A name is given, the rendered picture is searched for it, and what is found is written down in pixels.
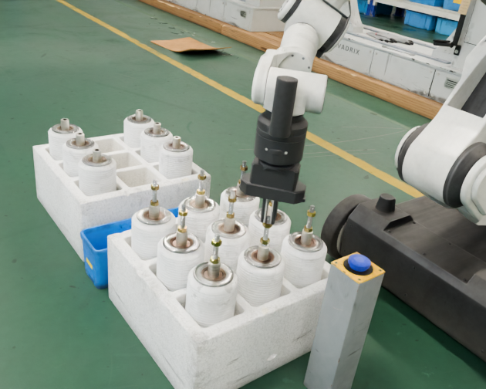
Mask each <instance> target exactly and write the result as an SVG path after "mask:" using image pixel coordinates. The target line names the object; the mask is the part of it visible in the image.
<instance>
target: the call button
mask: <svg viewBox="0 0 486 389"><path fill-rule="evenodd" d="M348 263H349V266H350V267H351V268H352V269H354V270H356V271H358V272H364V271H366V270H367V269H369V268H370V265H371V261H370V260H369V259H368V258H367V257H366V256H364V255H360V254H352V255H350V256H349V259H348Z"/></svg>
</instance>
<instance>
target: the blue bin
mask: <svg viewBox="0 0 486 389"><path fill-rule="evenodd" d="M168 211H170V212H171V213H172V214H173V215H174V217H175V218H177V217H178V211H179V207H176V208H170V209H168ZM131 229H132V218H128V219H124V220H120V221H117V222H111V223H107V224H104V225H98V226H94V227H91V228H85V229H83V230H82V231H81V232H80V237H81V239H82V240H83V254H84V262H85V269H86V273H87V275H88V276H89V277H90V279H91V280H92V282H93V284H94V285H95V287H96V288H97V289H105V288H107V287H109V285H108V246H107V236H108V235H112V234H116V233H122V232H124V231H127V230H131Z"/></svg>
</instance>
